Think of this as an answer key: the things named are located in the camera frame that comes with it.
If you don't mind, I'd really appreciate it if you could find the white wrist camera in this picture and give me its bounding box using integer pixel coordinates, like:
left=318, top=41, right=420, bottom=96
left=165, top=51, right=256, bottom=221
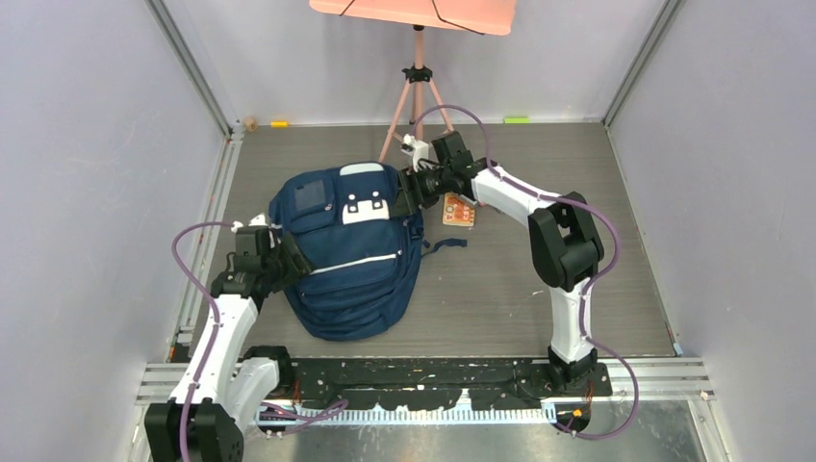
left=400, top=134, right=430, bottom=171
left=230, top=213, right=281, bottom=248

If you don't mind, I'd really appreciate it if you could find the pink music stand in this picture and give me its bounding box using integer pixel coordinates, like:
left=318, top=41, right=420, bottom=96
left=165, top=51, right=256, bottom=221
left=309, top=0, right=517, bottom=163

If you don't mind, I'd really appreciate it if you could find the navy blue student backpack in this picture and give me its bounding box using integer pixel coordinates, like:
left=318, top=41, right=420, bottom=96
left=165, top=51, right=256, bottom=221
left=268, top=162, right=468, bottom=342

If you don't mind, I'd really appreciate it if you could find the small cork piece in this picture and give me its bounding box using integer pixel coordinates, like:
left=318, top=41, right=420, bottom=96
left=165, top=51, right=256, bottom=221
left=242, top=116, right=259, bottom=132

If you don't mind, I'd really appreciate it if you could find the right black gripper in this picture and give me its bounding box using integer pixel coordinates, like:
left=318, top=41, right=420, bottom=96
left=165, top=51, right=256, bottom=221
left=389, top=164, right=451, bottom=219

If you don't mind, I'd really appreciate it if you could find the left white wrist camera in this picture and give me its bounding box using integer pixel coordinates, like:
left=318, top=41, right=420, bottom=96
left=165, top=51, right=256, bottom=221
left=230, top=213, right=281, bottom=248

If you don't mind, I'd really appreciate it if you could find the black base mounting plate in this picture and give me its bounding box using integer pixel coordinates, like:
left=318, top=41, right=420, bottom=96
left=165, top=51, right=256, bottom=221
left=274, top=357, right=613, bottom=411

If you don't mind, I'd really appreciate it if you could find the orange calculator toy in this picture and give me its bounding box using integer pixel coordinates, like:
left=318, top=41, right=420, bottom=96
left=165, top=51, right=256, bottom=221
left=442, top=192, right=476, bottom=228

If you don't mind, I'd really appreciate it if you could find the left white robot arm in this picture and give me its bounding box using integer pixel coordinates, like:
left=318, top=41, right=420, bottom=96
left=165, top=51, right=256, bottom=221
left=143, top=222, right=314, bottom=461

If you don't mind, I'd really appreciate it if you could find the green tape piece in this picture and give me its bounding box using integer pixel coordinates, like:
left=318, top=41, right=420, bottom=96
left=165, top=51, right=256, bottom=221
left=502, top=115, right=530, bottom=124

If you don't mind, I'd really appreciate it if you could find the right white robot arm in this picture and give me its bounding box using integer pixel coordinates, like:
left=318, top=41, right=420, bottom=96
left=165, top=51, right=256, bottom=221
left=391, top=131, right=604, bottom=396

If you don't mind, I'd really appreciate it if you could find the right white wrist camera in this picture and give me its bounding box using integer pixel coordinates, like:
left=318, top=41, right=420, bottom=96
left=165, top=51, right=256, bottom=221
left=400, top=134, right=430, bottom=171

